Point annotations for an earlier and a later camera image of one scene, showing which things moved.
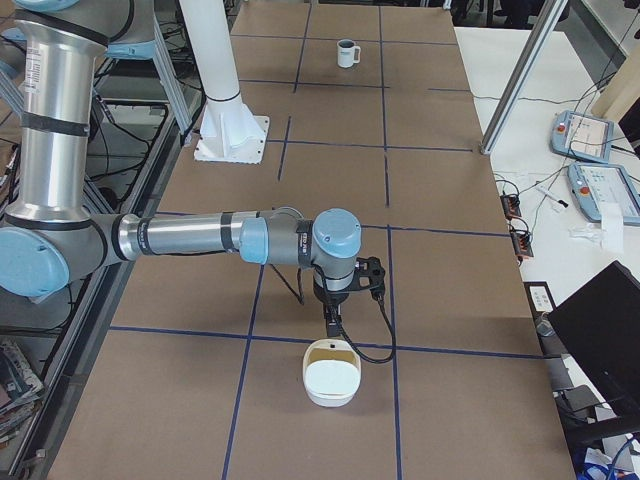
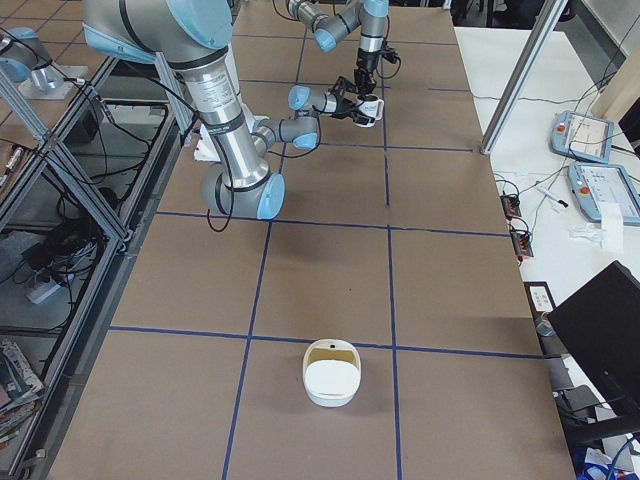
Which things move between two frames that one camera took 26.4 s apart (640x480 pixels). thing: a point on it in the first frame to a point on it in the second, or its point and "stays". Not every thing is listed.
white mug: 348,53 to 371,105
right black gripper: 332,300 to 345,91
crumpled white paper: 592,232 stays
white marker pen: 550,195 stays
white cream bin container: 332,372 stays
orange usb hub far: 511,206 stays
